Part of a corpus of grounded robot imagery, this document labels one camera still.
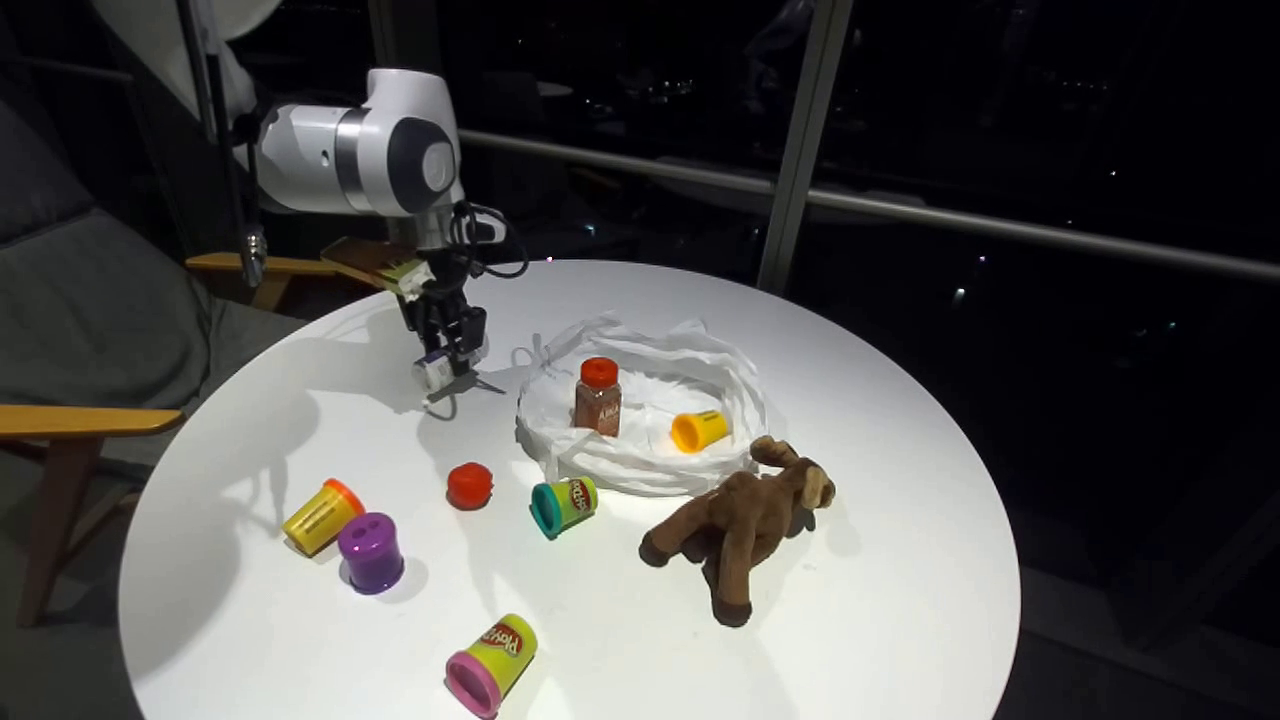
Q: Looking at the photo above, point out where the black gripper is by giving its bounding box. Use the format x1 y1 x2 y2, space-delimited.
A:
402 249 505 403

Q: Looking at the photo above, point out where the small red lid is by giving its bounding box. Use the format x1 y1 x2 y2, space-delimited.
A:
449 464 494 512

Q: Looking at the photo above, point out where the red lid spice jar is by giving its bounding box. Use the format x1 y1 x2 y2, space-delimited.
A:
571 356 619 438

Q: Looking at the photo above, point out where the teal lid play-doh tub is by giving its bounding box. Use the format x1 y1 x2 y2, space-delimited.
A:
528 476 602 541

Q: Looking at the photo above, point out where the purple lid play-doh tub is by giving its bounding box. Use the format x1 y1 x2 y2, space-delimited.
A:
341 512 405 591

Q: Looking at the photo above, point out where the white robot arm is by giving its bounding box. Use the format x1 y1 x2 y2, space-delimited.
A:
248 70 508 403

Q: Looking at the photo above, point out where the orange lid yellow tub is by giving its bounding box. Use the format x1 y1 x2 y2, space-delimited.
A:
284 481 363 557

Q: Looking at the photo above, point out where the clear plastic bag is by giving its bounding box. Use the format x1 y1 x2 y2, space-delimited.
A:
516 316 786 498

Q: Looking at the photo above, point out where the small yellow tub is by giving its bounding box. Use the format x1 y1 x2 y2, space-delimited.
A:
667 411 734 452

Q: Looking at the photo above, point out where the pink lid play-doh tub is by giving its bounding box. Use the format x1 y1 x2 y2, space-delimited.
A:
445 613 541 720

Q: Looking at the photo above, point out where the brown plush toy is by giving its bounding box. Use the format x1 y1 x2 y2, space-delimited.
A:
640 438 837 630

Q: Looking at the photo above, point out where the wooden chair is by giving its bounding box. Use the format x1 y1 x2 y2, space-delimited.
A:
0 254 390 630

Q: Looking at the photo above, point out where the metal window railing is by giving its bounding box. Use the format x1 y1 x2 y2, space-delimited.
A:
461 0 1280 286

